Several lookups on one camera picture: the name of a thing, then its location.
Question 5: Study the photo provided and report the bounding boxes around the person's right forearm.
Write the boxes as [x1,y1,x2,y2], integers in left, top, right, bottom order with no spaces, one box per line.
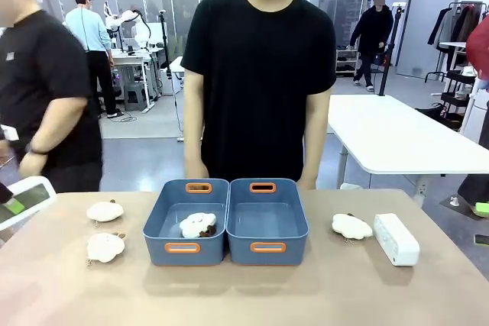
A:
[183,68,207,163]

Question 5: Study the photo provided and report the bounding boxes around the person's left forearm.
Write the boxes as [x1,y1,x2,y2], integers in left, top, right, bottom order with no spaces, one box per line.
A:
[300,87,332,174]

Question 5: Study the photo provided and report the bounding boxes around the blue basket holding sheep plush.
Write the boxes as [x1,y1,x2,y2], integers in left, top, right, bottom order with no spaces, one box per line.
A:
[142,178,231,267]

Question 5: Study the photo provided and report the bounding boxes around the bystander's hand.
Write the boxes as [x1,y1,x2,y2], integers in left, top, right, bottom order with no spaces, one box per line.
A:
[18,149,42,179]

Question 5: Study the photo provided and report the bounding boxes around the person's left hand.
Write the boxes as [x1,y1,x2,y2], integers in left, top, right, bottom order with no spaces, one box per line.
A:
[295,167,319,191]

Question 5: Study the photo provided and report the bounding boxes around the person's right hand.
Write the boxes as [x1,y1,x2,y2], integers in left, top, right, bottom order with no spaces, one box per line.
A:
[185,156,210,180]

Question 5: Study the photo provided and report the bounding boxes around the white power strip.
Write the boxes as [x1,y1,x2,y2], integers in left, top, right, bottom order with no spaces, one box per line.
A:
[373,213,421,267]

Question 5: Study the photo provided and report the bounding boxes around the white sheep plush brown ears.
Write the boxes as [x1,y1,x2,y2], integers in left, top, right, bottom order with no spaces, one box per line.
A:
[86,199,125,224]

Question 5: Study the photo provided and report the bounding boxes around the white sheep plush flat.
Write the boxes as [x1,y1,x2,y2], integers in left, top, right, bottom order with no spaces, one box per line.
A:
[331,212,374,244]

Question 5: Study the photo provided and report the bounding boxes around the bystander in black shirt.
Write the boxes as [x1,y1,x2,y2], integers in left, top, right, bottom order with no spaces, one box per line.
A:
[0,0,104,194]

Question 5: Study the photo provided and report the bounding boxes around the white table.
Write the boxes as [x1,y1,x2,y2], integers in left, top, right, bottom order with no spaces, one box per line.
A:
[327,93,489,209]

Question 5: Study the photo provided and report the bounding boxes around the black trolley cart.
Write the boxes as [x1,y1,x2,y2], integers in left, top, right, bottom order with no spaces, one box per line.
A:
[440,69,479,114]

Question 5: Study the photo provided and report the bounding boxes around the grey plastic stool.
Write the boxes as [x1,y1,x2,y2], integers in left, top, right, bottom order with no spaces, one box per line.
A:
[122,81,149,111]

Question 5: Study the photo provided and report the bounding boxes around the white sheep plush smiling face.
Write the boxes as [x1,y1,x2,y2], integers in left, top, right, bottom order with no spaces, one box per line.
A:
[179,211,219,240]

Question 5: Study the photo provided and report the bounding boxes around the man in light blue shirt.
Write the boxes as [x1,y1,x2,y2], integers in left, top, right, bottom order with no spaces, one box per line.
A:
[64,0,125,119]

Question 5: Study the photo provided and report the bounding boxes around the white background desk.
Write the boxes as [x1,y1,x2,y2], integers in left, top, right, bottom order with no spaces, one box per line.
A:
[109,48,160,114]

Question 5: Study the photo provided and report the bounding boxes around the person in red jacket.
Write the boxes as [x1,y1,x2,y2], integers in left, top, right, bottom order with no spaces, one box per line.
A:
[456,16,489,221]

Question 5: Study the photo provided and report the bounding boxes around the black tripod stand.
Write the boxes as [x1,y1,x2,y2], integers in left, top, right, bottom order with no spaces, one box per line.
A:
[376,4,405,98]
[157,8,172,72]

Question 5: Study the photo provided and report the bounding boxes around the clothes rack with coats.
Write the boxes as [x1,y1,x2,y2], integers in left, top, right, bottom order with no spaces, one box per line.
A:
[426,0,489,83]

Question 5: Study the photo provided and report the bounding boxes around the man in black hoodie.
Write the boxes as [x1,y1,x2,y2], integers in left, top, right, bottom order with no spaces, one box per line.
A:
[348,0,395,92]

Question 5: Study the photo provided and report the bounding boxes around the person in black t-shirt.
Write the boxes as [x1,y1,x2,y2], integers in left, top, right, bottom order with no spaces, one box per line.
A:
[180,0,338,190]

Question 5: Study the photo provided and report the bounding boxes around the white sheep plush with keychain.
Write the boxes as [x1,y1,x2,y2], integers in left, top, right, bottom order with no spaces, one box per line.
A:
[86,231,128,266]

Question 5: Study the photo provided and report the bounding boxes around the empty blue basket orange handles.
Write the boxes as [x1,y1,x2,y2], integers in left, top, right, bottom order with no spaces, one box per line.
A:
[225,177,310,267]

